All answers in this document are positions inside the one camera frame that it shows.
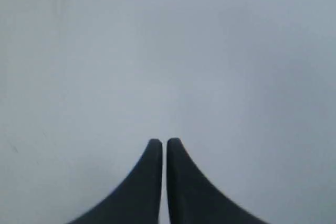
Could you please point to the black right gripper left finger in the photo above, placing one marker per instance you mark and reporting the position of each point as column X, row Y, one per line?
column 137, row 198

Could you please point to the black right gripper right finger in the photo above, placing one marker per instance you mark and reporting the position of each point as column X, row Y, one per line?
column 192, row 198

